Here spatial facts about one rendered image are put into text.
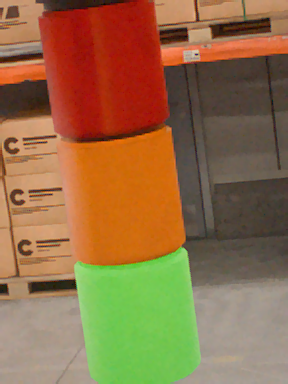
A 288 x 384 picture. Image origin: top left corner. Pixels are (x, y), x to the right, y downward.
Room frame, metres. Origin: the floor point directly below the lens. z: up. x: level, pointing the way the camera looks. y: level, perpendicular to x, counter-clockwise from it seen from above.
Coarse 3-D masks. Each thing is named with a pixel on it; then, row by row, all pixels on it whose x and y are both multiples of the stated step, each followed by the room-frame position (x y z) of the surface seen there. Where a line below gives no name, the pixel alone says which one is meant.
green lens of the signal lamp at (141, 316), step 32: (96, 288) 0.51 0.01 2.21; (128, 288) 0.51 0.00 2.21; (160, 288) 0.51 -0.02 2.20; (96, 320) 0.52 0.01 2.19; (128, 320) 0.51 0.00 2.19; (160, 320) 0.51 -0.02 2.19; (192, 320) 0.52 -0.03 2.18; (96, 352) 0.52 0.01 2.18; (128, 352) 0.51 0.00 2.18; (160, 352) 0.51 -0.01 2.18; (192, 352) 0.52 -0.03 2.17
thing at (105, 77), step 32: (128, 0) 0.53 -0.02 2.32; (64, 32) 0.51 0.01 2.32; (96, 32) 0.51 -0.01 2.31; (128, 32) 0.51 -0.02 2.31; (64, 64) 0.51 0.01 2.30; (96, 64) 0.51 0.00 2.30; (128, 64) 0.51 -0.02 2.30; (160, 64) 0.52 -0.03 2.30; (64, 96) 0.52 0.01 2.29; (96, 96) 0.51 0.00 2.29; (128, 96) 0.51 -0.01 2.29; (160, 96) 0.52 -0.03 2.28; (64, 128) 0.52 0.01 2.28; (96, 128) 0.51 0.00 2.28; (128, 128) 0.51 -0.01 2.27
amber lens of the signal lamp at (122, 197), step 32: (160, 128) 0.52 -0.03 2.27; (64, 160) 0.52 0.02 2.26; (96, 160) 0.51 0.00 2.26; (128, 160) 0.51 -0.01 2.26; (160, 160) 0.52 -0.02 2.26; (64, 192) 0.53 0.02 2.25; (96, 192) 0.51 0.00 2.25; (128, 192) 0.51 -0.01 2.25; (160, 192) 0.51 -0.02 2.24; (96, 224) 0.51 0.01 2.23; (128, 224) 0.51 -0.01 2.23; (160, 224) 0.51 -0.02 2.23; (96, 256) 0.51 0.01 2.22; (128, 256) 0.51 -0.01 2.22; (160, 256) 0.51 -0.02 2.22
